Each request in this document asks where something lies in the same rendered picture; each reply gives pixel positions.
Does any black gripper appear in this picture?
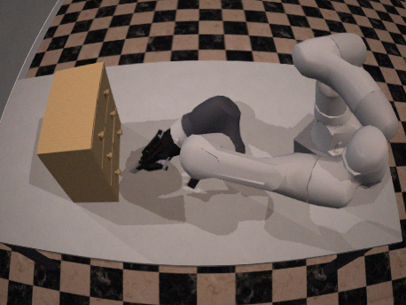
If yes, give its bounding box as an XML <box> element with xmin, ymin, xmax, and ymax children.
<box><xmin>129</xmin><ymin>129</ymin><xmax>181</xmax><ymax>174</ymax></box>

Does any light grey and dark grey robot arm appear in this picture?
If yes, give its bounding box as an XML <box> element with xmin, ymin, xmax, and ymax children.
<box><xmin>170</xmin><ymin>33</ymin><xmax>398</xmax><ymax>209</ymax></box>

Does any brown wooden drawer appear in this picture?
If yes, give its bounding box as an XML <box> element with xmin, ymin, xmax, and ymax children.
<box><xmin>98</xmin><ymin>67</ymin><xmax>110</xmax><ymax>120</ymax></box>
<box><xmin>91</xmin><ymin>105</ymin><xmax>105</xmax><ymax>167</ymax></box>
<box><xmin>105</xmin><ymin>90</ymin><xmax>116</xmax><ymax>140</ymax></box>
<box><xmin>111</xmin><ymin>148</ymin><xmax>121</xmax><ymax>198</ymax></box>
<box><xmin>102</xmin><ymin>127</ymin><xmax>113</xmax><ymax>184</ymax></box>
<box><xmin>113</xmin><ymin>109</ymin><xmax>122</xmax><ymax>158</ymax></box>

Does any tan wooden chest of drawers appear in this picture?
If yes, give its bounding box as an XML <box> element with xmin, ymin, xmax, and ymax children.
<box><xmin>37</xmin><ymin>62</ymin><xmax>119</xmax><ymax>203</ymax></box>

